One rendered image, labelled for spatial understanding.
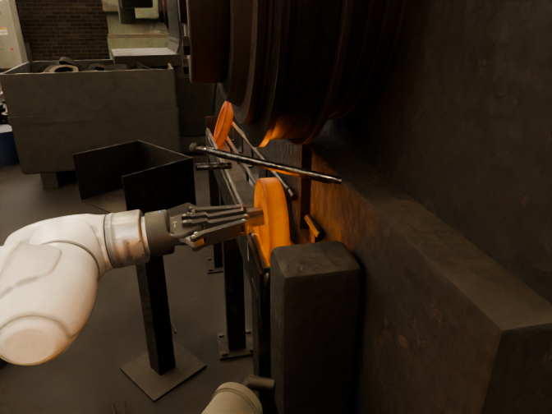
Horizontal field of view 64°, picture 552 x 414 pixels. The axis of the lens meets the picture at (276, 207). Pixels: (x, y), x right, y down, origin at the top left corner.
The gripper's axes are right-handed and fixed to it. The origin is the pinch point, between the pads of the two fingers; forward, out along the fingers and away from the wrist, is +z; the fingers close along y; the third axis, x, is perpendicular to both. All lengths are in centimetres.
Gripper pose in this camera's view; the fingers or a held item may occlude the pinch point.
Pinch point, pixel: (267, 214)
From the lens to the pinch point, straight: 76.5
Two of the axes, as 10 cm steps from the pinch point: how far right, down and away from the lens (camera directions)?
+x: -0.8, -9.1, -4.2
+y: 2.1, 3.9, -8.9
